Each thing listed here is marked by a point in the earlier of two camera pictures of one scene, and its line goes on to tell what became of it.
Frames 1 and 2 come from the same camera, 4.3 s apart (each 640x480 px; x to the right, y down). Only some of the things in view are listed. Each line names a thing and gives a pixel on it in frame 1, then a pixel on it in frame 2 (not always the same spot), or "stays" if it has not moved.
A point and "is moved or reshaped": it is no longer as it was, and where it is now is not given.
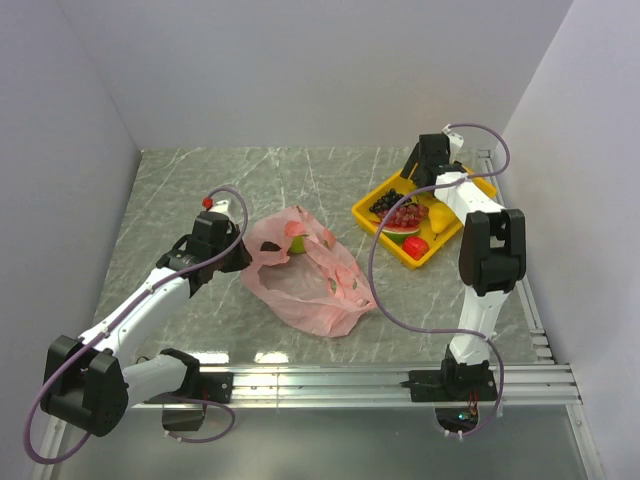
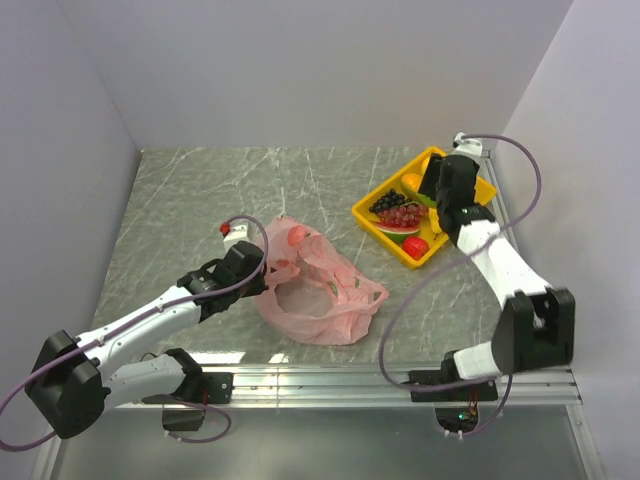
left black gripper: (243, 259) → (258, 287)
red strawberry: (415, 247) stays
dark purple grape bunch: (388, 201) stays
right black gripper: (408, 168) → (430, 176)
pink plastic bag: (298, 268) is moved or reshaped
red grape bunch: (405, 215) stays
